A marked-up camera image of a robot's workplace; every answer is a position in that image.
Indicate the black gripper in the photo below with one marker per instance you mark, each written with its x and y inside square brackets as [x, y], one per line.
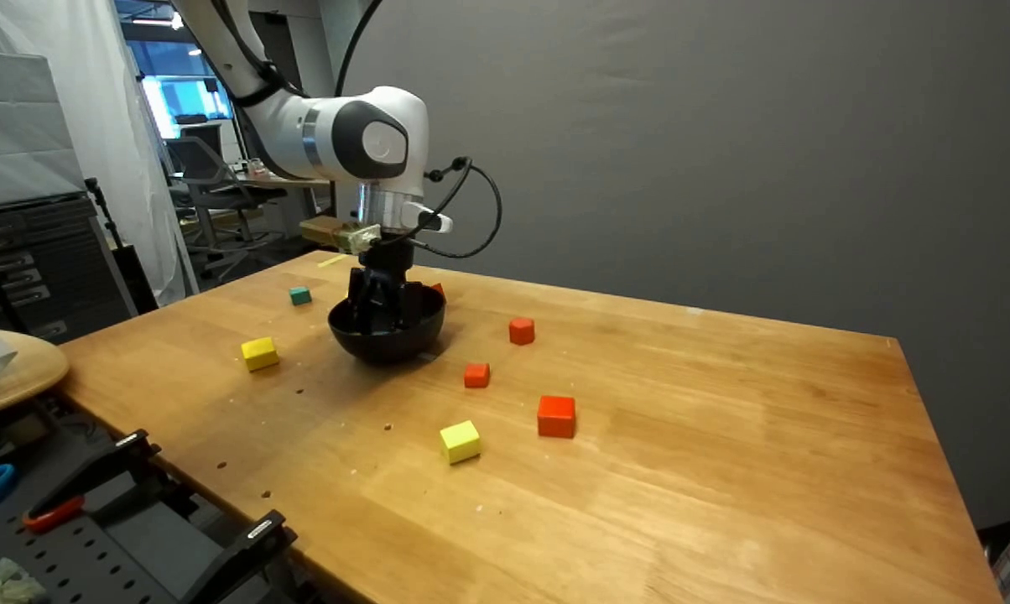
[383, 259]

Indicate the black bowl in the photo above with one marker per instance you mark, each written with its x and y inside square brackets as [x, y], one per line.
[388, 352]

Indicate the red wooden block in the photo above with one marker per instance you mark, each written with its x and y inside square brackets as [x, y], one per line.
[479, 374]
[521, 332]
[557, 415]
[436, 291]

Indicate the green block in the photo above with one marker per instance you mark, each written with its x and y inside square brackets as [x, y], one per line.
[300, 296]

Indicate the large yellow block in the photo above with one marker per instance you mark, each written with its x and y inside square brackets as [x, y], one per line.
[260, 353]

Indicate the yellow-green block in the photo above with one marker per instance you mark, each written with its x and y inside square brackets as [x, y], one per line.
[462, 440]

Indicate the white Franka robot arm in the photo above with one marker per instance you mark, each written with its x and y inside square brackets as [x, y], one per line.
[302, 129]

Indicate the yellow tape strip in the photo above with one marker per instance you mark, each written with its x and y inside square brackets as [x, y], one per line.
[329, 259]

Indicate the white desk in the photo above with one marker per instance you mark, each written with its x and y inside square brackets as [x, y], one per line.
[273, 184]

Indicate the office chair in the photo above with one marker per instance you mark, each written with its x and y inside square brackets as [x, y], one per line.
[207, 179]

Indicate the black tripod leg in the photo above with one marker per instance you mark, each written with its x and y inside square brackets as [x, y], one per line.
[135, 286]

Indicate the blue lit screen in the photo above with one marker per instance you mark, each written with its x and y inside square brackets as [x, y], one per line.
[187, 102]

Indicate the white curtain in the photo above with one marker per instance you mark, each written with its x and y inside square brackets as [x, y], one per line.
[112, 169]

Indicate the black drawer cabinet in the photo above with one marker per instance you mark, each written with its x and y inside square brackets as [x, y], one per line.
[33, 271]

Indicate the grey fabric backdrop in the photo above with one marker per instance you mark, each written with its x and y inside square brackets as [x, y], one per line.
[693, 145]

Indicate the black perforated board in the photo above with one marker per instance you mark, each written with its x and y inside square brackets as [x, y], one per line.
[88, 566]

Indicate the grey box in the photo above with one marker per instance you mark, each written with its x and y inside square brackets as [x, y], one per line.
[18, 129]

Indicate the small white crumpled object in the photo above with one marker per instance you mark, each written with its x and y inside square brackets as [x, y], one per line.
[10, 587]

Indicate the tan wrist camera plate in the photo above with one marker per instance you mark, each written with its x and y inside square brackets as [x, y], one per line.
[324, 233]

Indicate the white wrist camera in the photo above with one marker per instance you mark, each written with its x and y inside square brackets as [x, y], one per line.
[429, 223]

